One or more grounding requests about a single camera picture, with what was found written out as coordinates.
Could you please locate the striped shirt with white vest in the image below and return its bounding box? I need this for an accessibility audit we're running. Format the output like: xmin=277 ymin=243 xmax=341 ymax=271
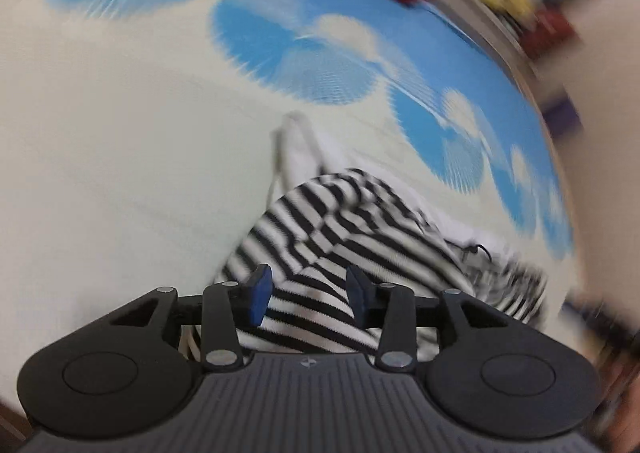
xmin=180 ymin=112 xmax=551 ymax=365

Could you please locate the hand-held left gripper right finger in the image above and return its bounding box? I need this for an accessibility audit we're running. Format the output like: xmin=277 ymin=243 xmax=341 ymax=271
xmin=345 ymin=264 xmax=533 ymax=370

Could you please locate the red cushion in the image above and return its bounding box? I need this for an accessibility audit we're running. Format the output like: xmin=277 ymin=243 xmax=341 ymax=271
xmin=520 ymin=8 xmax=583 ymax=58

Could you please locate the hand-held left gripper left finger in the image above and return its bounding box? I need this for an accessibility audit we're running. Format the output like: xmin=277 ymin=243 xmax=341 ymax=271
xmin=107 ymin=263 xmax=275 ymax=368

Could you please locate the blue and white bed sheet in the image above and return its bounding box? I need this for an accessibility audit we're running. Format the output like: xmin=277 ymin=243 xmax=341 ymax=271
xmin=0 ymin=0 xmax=578 ymax=414

